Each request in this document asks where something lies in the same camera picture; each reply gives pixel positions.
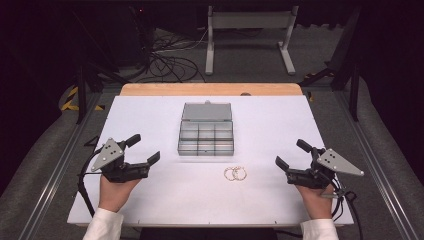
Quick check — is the person's left hand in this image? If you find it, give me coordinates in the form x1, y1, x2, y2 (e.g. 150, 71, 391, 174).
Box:
98, 174, 143, 214

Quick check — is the gold hoop ring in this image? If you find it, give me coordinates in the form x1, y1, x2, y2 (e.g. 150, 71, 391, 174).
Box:
223, 166, 239, 182
232, 165, 249, 182

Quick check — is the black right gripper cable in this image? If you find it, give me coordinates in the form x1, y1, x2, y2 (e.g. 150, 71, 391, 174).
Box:
328, 178, 364, 240

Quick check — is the aluminium rail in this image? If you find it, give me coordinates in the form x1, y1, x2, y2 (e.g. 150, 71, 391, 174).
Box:
17, 91, 105, 240
333, 89, 419, 240

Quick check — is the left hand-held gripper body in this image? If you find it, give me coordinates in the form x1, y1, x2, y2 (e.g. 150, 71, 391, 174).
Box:
90, 137, 151, 184

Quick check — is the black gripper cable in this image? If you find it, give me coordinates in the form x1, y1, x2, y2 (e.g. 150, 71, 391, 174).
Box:
76, 147, 103, 218
328, 178, 364, 240

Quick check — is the clear plastic compartment box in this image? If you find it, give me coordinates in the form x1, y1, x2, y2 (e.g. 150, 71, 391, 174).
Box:
177, 100, 235, 157

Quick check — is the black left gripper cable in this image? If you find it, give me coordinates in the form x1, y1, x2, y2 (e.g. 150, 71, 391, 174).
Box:
76, 147, 103, 218

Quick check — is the white metal stand frame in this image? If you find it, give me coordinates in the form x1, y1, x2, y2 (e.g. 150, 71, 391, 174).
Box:
204, 4, 300, 76

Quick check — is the person's dark clothing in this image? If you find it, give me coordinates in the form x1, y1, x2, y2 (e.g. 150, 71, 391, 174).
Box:
139, 227, 278, 240

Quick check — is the wooden table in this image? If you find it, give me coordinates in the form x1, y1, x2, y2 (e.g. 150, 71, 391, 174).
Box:
119, 82, 304, 97

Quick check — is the white table cover board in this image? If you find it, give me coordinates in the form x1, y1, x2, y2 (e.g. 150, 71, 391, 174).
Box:
66, 95, 355, 228

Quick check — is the black metal stand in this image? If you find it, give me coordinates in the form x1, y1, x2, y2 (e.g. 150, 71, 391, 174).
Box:
299, 6, 364, 123

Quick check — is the yellow black hazard tape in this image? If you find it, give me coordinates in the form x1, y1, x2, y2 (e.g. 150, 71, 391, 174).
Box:
60, 85, 106, 112

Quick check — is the black tripod stand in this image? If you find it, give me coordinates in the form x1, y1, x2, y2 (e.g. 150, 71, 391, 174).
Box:
70, 9, 128, 125

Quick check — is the grey foam padding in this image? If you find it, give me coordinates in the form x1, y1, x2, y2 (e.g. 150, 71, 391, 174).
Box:
344, 75, 424, 240
0, 108, 79, 240

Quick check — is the person's right hand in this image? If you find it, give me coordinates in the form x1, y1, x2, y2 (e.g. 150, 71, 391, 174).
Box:
295, 183, 336, 221

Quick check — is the bundle of black floor cables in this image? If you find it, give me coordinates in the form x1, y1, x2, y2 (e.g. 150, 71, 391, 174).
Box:
143, 28, 208, 84

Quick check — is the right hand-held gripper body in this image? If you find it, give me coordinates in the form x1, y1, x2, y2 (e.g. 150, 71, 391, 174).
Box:
285, 147, 365, 191

